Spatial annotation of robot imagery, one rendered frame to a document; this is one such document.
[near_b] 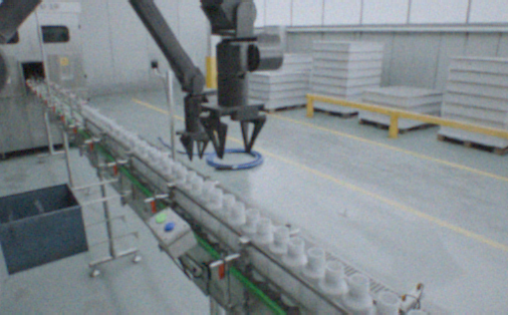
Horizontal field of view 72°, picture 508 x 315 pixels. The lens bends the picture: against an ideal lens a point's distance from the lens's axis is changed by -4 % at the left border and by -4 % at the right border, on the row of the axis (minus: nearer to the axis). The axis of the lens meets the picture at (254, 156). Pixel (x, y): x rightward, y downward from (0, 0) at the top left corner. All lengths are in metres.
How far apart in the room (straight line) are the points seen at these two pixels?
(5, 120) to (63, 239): 4.31
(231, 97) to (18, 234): 1.21
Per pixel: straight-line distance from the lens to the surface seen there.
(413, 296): 0.87
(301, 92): 8.45
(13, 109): 5.88
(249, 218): 0.96
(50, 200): 1.95
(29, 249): 1.69
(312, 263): 0.81
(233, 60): 0.62
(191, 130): 1.12
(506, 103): 6.13
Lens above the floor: 1.61
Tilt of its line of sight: 18 degrees down
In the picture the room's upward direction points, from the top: straight up
